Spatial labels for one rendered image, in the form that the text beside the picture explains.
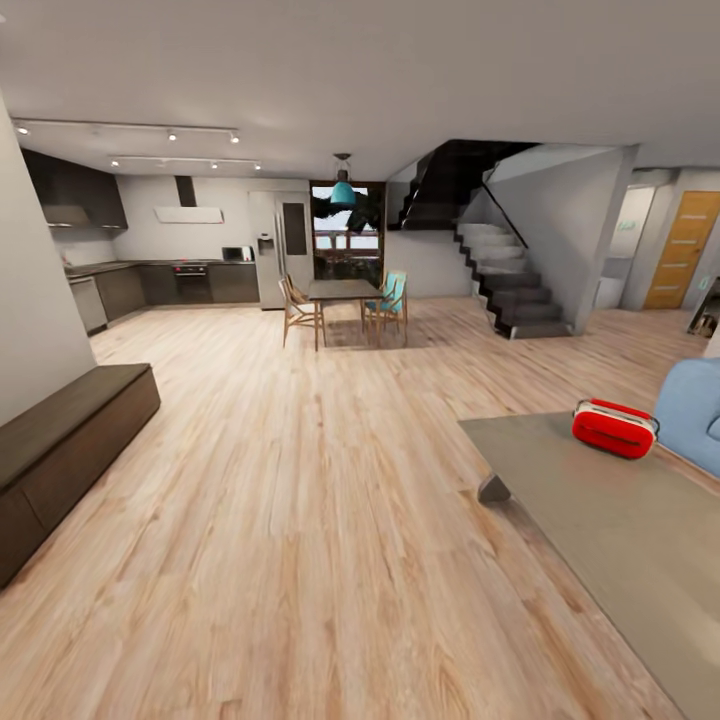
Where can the cabinet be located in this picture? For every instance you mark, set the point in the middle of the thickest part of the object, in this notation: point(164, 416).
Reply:
point(52, 453)
point(98, 197)
point(54, 190)

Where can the room light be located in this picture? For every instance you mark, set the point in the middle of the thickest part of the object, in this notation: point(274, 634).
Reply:
point(343, 192)

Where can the stairs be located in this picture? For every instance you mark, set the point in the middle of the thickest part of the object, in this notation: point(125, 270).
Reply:
point(446, 191)

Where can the radio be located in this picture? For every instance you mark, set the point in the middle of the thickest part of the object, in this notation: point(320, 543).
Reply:
point(621, 433)

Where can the microwave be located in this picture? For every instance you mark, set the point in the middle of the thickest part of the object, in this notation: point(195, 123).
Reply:
point(238, 253)

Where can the door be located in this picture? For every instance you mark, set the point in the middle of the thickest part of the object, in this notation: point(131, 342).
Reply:
point(691, 226)

